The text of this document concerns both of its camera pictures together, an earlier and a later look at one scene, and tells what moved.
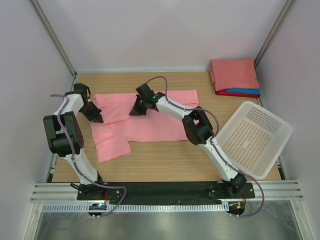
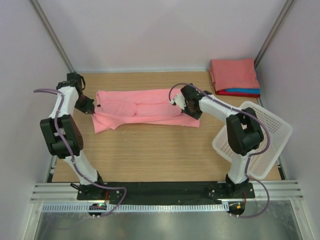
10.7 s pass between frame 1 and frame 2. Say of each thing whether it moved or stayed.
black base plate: stayed
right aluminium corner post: stayed
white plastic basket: stayed
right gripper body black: moved
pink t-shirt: moved
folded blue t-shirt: stayed
